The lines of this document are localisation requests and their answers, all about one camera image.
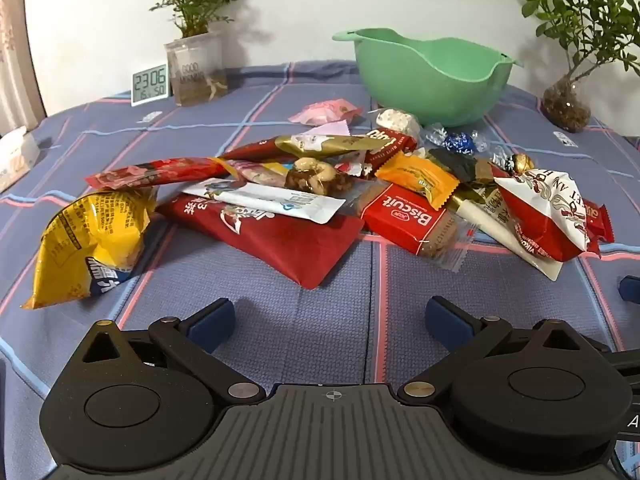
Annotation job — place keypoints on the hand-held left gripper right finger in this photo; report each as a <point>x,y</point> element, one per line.
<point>447,322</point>

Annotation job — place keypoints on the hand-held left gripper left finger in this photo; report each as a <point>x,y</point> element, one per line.
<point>212,320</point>

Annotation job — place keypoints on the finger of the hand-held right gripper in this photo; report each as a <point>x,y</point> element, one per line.
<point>629,288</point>

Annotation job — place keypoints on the large dark red packet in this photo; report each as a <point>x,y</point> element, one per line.
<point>280,245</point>

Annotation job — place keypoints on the red and white snack bag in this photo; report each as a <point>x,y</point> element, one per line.
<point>540,215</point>

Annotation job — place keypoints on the white and blue packet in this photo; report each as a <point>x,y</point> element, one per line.
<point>270,202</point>

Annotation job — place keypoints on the black and gold packet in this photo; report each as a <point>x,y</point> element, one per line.
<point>452,162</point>

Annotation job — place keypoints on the dark red gold stick packet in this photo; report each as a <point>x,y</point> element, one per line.
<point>320,144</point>

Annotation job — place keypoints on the green plastic bowl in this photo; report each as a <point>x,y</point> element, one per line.
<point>440,90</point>

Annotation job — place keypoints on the pink snack packet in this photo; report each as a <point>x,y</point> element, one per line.
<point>325,111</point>

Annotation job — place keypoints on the small red packet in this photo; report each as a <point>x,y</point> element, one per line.
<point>600,225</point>

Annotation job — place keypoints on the cream long packet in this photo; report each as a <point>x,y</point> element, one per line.
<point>495,232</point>

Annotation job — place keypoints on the red biscuit packet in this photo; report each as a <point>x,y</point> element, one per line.
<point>405,220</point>

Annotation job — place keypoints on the yellow snack bag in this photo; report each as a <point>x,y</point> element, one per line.
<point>90,240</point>

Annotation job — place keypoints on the orange snack packet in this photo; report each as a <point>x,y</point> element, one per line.
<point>420,177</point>

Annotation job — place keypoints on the pink strawberry packet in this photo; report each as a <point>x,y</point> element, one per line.
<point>260,172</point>

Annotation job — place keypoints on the white cloth tag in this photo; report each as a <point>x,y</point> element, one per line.
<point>566,139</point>
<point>150,117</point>

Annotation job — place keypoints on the long red printed packet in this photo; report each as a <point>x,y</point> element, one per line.
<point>150,170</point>

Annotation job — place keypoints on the gold foil chocolate ball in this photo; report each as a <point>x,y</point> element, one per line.
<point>521,164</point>

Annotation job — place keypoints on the nut date snack clear wrapper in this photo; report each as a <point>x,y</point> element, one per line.
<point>315,176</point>

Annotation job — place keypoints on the blue foil chocolate ball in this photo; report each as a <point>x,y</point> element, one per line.
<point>460,142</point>

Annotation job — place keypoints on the leafy plant in glass vase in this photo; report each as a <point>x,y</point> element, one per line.
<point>567,105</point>

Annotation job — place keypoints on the white candy in clear wrapper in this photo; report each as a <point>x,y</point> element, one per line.
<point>397,121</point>

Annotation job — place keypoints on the white digital clock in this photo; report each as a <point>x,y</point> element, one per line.
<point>150,85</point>

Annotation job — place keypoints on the potted plant in clear cup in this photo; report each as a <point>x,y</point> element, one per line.
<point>197,70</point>

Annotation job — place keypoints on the white tissue box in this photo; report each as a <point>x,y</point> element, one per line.
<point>15,157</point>

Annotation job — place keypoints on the pink floral curtain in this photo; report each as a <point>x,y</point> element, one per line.
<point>15,70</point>

